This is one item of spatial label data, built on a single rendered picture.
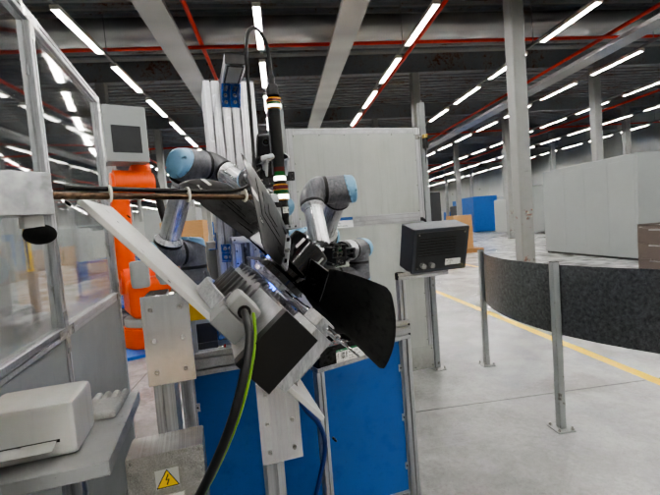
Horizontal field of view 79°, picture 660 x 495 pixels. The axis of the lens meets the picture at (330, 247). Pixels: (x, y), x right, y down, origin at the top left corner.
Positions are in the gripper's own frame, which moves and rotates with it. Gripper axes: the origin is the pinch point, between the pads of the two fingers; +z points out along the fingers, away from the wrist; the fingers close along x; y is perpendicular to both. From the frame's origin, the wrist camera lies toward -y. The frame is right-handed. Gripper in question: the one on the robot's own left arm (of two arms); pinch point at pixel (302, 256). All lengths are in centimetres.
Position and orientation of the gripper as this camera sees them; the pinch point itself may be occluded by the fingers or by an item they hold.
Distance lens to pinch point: 127.7
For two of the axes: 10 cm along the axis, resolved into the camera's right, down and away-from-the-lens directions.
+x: -0.1, 9.9, 1.2
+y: 8.1, 0.8, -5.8
